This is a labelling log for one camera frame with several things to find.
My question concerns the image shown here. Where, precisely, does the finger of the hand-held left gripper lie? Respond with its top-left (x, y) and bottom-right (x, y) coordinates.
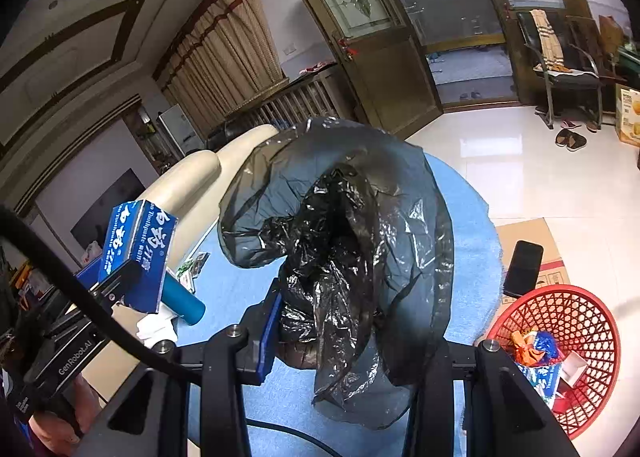
top-left (89, 262), bottom-right (143, 310)

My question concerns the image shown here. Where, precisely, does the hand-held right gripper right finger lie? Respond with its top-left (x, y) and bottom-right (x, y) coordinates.
top-left (405, 337), bottom-right (581, 457)

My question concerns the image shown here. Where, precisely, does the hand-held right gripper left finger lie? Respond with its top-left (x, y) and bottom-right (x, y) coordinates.
top-left (82, 277), bottom-right (283, 457)

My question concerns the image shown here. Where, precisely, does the blue toothpaste box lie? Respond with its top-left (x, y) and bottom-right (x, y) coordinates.
top-left (97, 200), bottom-right (178, 315)

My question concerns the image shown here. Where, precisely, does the black plastic bag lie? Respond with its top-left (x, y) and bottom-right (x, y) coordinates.
top-left (218, 117), bottom-right (455, 430)

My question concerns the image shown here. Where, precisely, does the red mesh basket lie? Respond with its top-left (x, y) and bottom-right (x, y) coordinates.
top-left (482, 284), bottom-right (621, 440)

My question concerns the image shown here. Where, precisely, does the person's left hand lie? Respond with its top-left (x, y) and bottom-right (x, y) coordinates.
top-left (27, 374), bottom-right (108, 457)

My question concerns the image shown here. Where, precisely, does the white tissue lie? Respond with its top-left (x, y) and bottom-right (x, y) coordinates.
top-left (136, 314), bottom-right (178, 345)

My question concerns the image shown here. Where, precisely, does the teal cylinder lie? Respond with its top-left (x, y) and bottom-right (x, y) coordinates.
top-left (162, 269), bottom-right (207, 325)

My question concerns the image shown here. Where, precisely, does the dark television screen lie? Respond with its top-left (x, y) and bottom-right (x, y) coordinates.
top-left (70, 168), bottom-right (161, 252)

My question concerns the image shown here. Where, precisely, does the green and white packet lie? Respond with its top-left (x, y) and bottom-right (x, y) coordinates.
top-left (177, 252), bottom-right (211, 288)

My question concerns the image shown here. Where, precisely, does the orange wrapper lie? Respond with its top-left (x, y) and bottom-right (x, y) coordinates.
top-left (510, 329), bottom-right (538, 363)

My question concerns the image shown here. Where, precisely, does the blue and white packet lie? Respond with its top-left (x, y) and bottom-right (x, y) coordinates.
top-left (520, 362), bottom-right (563, 408)

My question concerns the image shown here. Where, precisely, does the cream chair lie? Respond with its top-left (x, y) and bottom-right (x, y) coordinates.
top-left (215, 123), bottom-right (278, 170)
top-left (135, 150), bottom-right (223, 273)

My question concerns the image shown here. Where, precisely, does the small white box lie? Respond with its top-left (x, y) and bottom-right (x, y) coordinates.
top-left (560, 352), bottom-right (588, 385)

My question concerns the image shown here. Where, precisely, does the black phone-like object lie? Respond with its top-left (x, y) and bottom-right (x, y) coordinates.
top-left (502, 240), bottom-right (544, 299)

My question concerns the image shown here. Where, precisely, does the white appliance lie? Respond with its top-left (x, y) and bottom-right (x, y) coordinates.
top-left (159, 104), bottom-right (206, 154)

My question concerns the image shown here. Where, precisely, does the flattened cardboard box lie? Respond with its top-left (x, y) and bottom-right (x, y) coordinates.
top-left (492, 218), bottom-right (571, 338)

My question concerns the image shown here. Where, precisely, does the wooden slat cabinet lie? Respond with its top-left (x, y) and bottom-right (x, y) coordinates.
top-left (225, 62), bottom-right (361, 138)

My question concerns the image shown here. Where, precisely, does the beige curtain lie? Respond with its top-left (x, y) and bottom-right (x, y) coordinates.
top-left (152, 0), bottom-right (291, 138)

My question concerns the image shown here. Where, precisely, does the open wooden glass door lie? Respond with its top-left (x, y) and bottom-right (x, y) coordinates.
top-left (272, 0), bottom-right (443, 138)

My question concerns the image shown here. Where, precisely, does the cardboard box with orange print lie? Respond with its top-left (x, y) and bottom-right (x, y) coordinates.
top-left (615, 84), bottom-right (640, 147)

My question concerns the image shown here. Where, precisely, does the black metal chair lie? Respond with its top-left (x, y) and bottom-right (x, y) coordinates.
top-left (517, 10), bottom-right (606, 130)

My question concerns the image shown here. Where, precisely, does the striped scarf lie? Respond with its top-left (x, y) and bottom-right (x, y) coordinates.
top-left (530, 10), bottom-right (566, 70)

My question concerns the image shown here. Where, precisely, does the brown wooden chair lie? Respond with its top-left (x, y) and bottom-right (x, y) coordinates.
top-left (567, 14), bottom-right (621, 83)

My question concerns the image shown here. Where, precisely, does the brown paper bag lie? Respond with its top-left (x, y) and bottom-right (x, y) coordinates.
top-left (599, 14), bottom-right (626, 55)

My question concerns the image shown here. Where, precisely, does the black cable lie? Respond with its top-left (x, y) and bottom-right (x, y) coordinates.
top-left (0, 204), bottom-right (346, 457)

